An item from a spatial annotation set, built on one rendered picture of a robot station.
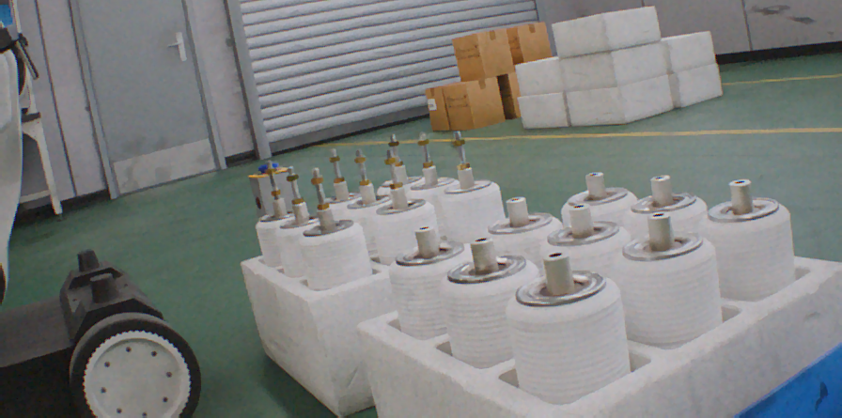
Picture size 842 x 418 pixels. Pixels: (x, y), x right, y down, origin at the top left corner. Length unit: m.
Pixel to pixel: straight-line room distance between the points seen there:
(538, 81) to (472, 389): 3.58
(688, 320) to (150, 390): 0.78
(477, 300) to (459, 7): 6.68
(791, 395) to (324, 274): 0.65
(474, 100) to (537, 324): 4.34
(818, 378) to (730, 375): 0.11
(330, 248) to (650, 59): 3.02
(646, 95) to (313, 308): 3.00
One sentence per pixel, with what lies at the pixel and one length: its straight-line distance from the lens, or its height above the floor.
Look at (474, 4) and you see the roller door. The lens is 7.41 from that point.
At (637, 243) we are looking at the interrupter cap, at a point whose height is 0.25.
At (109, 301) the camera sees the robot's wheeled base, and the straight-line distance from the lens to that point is 1.21.
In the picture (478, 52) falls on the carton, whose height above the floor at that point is 0.47.
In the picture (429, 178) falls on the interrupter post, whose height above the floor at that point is 0.26.
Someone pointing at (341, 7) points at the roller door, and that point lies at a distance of 6.75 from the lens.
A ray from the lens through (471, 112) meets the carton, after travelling 4.90.
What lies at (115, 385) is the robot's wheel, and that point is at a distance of 1.16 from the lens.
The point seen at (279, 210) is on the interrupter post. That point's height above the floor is 0.26.
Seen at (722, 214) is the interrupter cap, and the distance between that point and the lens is 0.77.
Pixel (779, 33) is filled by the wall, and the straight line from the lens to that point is 6.61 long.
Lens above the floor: 0.45
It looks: 8 degrees down
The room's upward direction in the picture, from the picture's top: 12 degrees counter-clockwise
